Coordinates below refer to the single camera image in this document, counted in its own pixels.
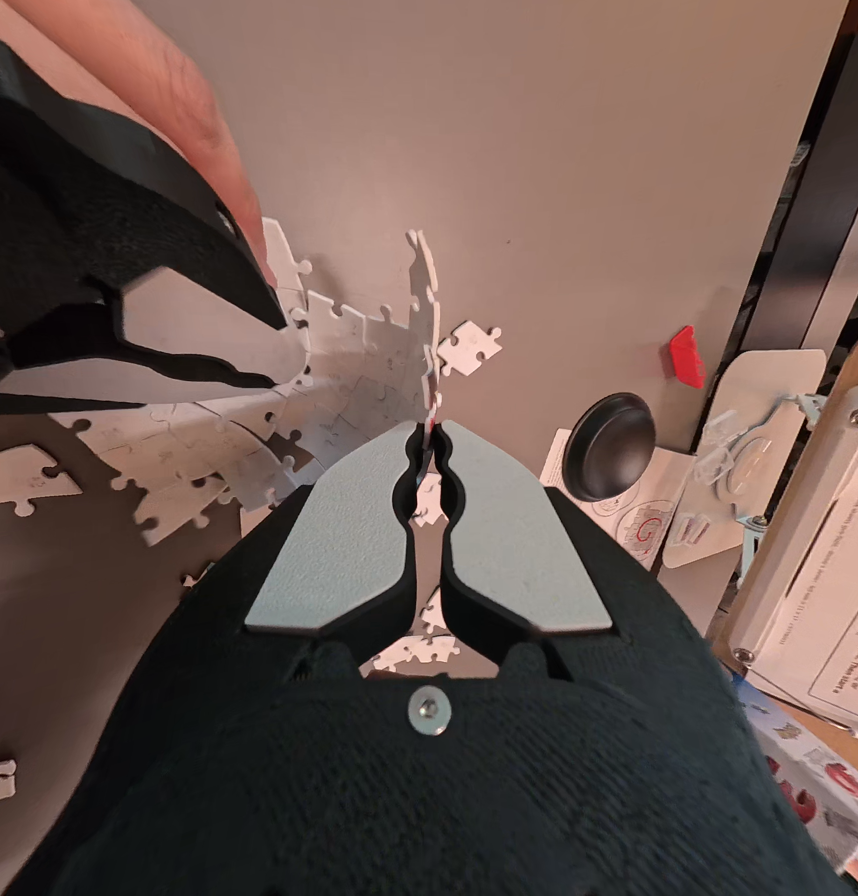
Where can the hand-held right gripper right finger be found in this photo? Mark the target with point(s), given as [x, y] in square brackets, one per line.
[527, 553]

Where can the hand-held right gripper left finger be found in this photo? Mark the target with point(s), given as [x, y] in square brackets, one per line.
[338, 553]

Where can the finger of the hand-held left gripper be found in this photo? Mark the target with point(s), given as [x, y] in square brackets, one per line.
[205, 322]
[86, 378]

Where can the bowl-shaped assembled puzzle section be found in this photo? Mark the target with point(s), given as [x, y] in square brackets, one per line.
[359, 364]

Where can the scatter of white pieces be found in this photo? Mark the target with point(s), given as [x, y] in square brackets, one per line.
[471, 346]

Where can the black round ball stand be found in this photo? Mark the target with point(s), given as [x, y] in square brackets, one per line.
[611, 448]

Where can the blue puzzle box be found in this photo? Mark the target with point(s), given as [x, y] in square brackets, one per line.
[821, 784]

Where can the person's left hand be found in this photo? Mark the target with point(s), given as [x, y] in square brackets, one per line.
[156, 77]

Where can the white instruction leaflet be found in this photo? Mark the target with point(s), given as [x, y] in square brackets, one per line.
[646, 518]

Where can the small clear plastic case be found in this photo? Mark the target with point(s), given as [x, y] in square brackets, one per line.
[691, 530]
[716, 448]

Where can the small red plastic object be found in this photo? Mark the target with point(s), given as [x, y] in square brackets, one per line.
[686, 357]

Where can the white instruction sign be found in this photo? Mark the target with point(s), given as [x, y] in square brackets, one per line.
[807, 560]

